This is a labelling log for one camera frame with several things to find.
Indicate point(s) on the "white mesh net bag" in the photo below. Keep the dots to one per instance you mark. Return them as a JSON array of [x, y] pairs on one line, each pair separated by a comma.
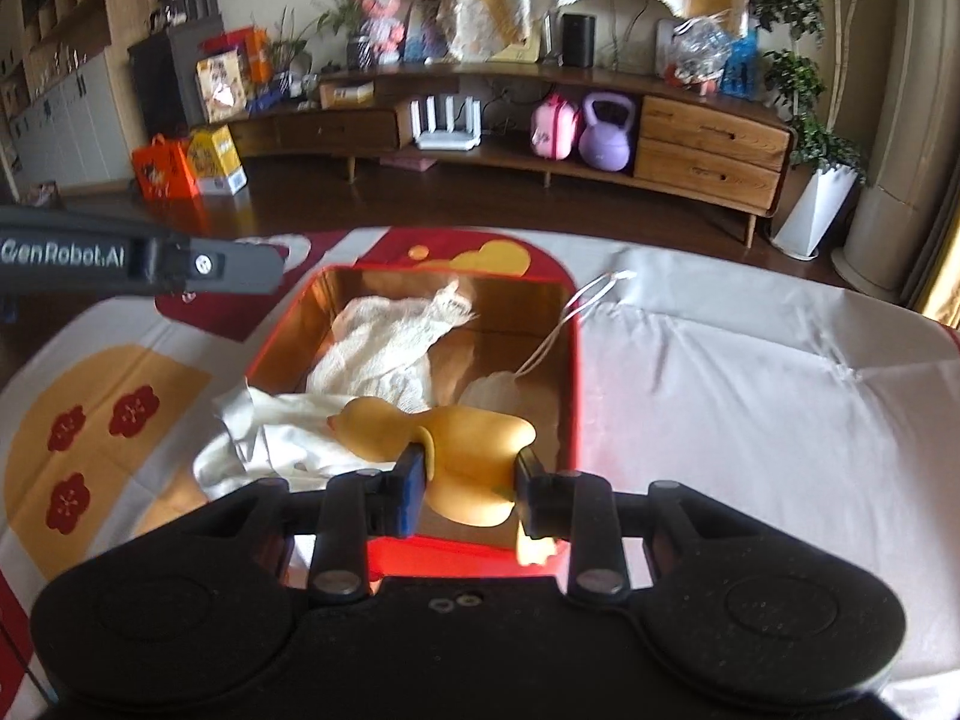
[[381, 348]]

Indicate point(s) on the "yellow carton box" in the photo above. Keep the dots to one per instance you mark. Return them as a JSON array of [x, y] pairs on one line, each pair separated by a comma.
[[216, 163]]

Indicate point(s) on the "clear plastic bag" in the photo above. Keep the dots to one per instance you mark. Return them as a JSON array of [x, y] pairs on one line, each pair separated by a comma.
[[698, 54]]

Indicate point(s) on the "small flat box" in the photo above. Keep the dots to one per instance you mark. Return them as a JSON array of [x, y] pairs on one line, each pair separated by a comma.
[[333, 95]]

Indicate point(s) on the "black cylindrical speaker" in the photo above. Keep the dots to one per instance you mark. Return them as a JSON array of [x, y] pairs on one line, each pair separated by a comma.
[[578, 40]]

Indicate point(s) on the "white cloth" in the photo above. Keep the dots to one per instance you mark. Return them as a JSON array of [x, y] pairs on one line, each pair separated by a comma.
[[274, 436]]

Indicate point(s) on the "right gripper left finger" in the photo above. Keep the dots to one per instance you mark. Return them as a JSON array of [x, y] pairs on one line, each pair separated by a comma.
[[361, 506]]

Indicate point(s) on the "pink plush doll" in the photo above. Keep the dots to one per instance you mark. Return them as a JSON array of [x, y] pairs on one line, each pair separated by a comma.
[[385, 31]]

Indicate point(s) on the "orange gift bag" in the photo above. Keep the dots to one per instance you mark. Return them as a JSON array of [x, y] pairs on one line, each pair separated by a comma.
[[163, 171]]

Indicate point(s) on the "white wifi router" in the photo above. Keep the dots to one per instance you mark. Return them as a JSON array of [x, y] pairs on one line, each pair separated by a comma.
[[441, 123]]

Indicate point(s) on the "tall green potted plant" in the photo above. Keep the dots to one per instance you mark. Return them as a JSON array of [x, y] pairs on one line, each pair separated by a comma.
[[807, 77]]

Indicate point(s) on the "blue packaged item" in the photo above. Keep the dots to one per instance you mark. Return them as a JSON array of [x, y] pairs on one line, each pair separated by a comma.
[[740, 77]]

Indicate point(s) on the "wooden wall shelf unit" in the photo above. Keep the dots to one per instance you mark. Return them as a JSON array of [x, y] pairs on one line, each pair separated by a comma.
[[71, 116]]

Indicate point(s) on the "purple kettlebell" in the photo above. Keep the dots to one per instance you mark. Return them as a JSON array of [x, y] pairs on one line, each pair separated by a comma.
[[606, 145]]

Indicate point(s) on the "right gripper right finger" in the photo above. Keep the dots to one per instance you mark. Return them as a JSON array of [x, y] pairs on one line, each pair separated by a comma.
[[579, 509]]

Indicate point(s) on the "printed tablecloth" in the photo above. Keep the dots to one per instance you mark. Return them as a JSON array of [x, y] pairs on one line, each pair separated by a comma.
[[825, 413]]

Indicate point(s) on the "black cabinet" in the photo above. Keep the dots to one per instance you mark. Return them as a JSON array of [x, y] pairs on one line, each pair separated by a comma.
[[164, 76]]

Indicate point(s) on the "wooden TV cabinet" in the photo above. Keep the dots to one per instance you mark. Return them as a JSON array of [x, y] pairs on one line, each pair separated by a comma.
[[716, 150]]

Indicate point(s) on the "cereal box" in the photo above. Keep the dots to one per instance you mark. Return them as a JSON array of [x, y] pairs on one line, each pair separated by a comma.
[[221, 88]]

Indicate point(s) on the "pink small bag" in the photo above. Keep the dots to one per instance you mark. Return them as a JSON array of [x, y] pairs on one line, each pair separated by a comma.
[[554, 128]]

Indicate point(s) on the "white plant pot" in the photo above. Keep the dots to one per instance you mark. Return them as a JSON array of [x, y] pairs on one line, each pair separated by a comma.
[[810, 200]]

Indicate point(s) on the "standing air conditioner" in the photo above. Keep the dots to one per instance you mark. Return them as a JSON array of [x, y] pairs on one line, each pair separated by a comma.
[[914, 153]]

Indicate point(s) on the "small potted green plant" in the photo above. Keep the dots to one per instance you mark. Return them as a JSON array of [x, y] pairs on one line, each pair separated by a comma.
[[347, 17]]

